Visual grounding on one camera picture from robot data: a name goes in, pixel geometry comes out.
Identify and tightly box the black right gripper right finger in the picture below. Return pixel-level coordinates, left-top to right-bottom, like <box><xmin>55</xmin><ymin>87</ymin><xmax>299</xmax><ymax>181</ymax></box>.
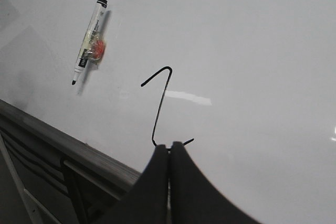
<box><xmin>170</xmin><ymin>142</ymin><xmax>258</xmax><ymax>223</ymax></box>

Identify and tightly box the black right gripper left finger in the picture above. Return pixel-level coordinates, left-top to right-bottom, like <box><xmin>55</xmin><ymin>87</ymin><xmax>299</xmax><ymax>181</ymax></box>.
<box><xmin>97</xmin><ymin>145</ymin><xmax>168</xmax><ymax>223</ymax></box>

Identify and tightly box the white whiteboard marker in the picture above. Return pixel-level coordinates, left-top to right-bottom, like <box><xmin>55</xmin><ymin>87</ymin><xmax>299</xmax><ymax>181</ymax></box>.
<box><xmin>71</xmin><ymin>0</ymin><xmax>109</xmax><ymax>85</ymax></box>

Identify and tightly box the grey whiteboard ledge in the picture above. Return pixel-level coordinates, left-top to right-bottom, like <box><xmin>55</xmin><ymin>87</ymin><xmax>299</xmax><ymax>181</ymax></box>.
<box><xmin>1</xmin><ymin>100</ymin><xmax>141</xmax><ymax>191</ymax></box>

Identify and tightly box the white whiteboard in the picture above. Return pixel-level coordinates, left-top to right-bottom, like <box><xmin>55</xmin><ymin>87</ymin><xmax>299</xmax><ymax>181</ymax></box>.
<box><xmin>1</xmin><ymin>0</ymin><xmax>335</xmax><ymax>223</ymax></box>

